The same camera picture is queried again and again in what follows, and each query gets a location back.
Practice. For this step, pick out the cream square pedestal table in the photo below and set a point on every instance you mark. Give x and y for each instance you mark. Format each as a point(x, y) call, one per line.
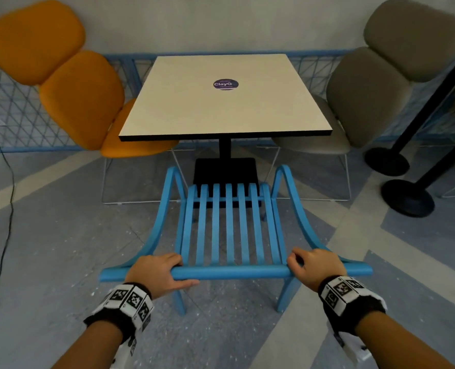
point(227, 107)

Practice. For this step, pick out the person's left forearm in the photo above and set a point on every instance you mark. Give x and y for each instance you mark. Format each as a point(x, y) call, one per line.
point(91, 347)

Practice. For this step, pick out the person's right hand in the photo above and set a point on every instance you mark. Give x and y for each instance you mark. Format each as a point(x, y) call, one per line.
point(321, 267)

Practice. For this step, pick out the wrist marker band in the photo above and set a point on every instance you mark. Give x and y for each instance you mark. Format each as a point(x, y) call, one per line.
point(344, 293)
point(129, 303)

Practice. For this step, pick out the grey cushioned chair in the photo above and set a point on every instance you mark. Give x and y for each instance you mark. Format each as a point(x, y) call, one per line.
point(365, 96)

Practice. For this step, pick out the person's right fingers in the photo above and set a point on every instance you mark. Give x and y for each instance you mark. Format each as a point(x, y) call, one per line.
point(297, 259)

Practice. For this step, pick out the blue slatted wooden chair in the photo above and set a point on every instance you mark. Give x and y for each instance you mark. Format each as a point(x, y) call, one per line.
point(227, 272)

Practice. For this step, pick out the round purple table sticker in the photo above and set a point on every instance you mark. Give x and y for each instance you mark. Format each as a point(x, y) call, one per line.
point(226, 84)

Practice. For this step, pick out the orange cushioned chair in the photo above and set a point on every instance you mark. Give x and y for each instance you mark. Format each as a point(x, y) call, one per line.
point(81, 96)

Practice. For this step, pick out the person's left hand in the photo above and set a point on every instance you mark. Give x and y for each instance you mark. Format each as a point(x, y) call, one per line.
point(150, 274)

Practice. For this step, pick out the left wrist marker band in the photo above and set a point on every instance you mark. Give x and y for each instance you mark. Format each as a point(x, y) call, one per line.
point(129, 303)

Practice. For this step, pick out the person's left thumb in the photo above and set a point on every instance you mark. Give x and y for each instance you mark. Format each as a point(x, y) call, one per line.
point(185, 285)

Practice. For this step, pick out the person's right forearm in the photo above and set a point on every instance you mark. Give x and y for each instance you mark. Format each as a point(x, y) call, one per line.
point(396, 342)

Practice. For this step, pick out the black stanchion post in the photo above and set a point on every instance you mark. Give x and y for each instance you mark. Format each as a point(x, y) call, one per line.
point(407, 198)
point(387, 162)

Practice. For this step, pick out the right wrist marker band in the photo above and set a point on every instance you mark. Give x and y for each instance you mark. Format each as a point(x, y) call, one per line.
point(344, 293)

